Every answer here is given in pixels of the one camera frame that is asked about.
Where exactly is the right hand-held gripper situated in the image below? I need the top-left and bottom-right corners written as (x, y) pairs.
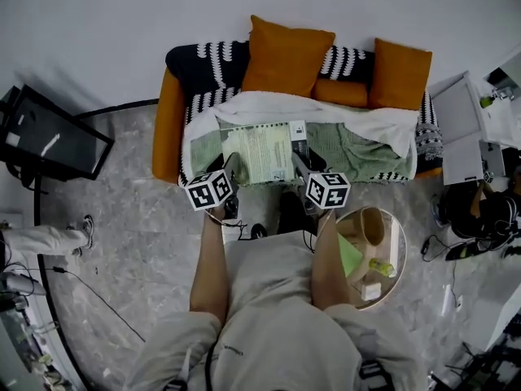
top-left (290, 148), bottom-right (352, 211)

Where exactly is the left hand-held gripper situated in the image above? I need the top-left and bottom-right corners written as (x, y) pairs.
top-left (185, 151), bottom-right (246, 212)

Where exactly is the green printed magazine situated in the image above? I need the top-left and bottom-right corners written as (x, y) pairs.
top-left (219, 120), bottom-right (309, 186)

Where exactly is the orange sofa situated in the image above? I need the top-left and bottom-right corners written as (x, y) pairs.
top-left (151, 41), bottom-right (445, 187)

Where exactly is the person's right forearm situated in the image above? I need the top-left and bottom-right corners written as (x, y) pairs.
top-left (311, 209), bottom-right (352, 313)

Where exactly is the person's left forearm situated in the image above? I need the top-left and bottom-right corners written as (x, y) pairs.
top-left (189, 209), bottom-right (230, 326)

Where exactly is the round glass coffee table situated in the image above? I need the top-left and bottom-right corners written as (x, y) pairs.
top-left (315, 205), bottom-right (408, 311)

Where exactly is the green knitted blanket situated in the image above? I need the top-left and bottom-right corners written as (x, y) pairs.
top-left (189, 118), bottom-right (416, 185)

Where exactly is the white fleece blanket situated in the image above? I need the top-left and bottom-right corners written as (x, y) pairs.
top-left (178, 90), bottom-right (420, 178)

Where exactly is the tan woven basket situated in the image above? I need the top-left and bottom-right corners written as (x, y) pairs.
top-left (339, 206), bottom-right (387, 247)

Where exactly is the green sticky paper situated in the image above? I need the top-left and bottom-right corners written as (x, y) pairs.
top-left (336, 231), bottom-right (364, 279)

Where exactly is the orange square cushion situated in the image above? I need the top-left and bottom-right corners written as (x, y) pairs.
top-left (368, 37), bottom-right (433, 112)
top-left (242, 14), bottom-right (337, 97)

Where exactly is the yellow-green drink bottle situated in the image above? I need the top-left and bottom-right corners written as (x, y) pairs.
top-left (368, 257), bottom-right (398, 279)

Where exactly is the small white box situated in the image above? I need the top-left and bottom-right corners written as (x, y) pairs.
top-left (360, 281), bottom-right (383, 301)

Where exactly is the white cabinet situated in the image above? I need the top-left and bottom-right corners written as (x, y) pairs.
top-left (429, 45), bottom-right (521, 187)

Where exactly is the person's grey sweatshirt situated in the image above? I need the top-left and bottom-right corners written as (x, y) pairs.
top-left (121, 230), bottom-right (428, 391)

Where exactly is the black glass-door cabinet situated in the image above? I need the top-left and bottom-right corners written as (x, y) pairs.
top-left (0, 83), bottom-right (116, 182)

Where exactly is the grey chair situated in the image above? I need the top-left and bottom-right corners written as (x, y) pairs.
top-left (0, 270), bottom-right (48, 299)

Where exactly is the black metal rack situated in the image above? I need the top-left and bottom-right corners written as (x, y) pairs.
top-left (427, 319), bottom-right (521, 391)

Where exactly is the cluttered glass counter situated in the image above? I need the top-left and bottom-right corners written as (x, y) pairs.
top-left (0, 295), bottom-right (78, 391)

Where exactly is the black cable with adapter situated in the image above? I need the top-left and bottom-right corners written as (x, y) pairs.
top-left (421, 234), bottom-right (463, 311)

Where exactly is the black floor cable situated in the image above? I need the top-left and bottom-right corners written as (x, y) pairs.
top-left (52, 266), bottom-right (147, 344)

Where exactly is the black harness cable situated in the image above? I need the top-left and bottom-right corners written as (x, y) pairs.
top-left (203, 340), bottom-right (217, 391)

